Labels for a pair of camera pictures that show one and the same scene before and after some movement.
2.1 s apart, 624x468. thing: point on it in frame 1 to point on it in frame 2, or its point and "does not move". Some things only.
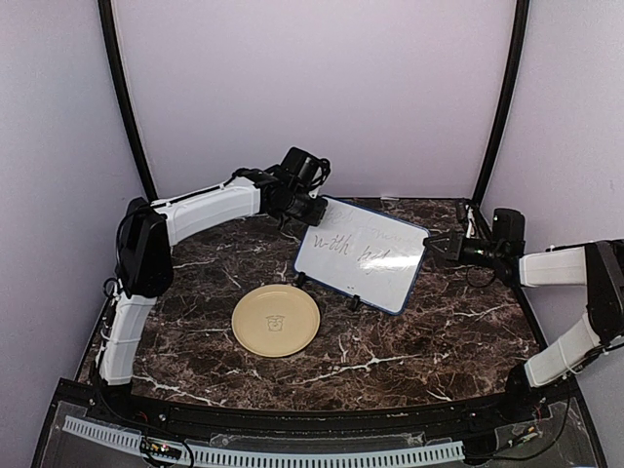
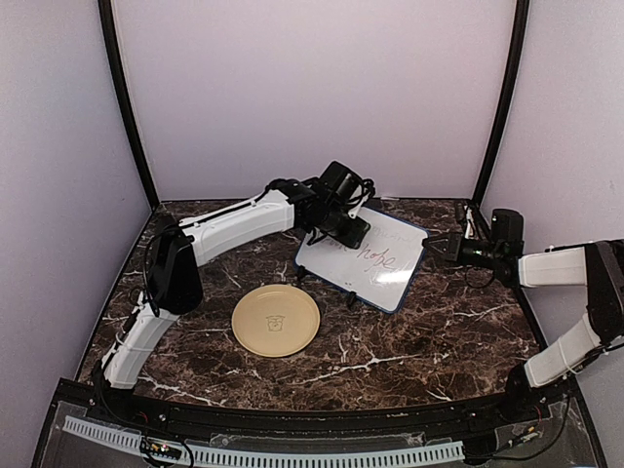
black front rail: x=137 y=406 does not move
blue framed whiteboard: x=364 y=253 does not move
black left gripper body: x=299 y=210 to x=332 y=226
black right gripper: x=454 y=245 does not move
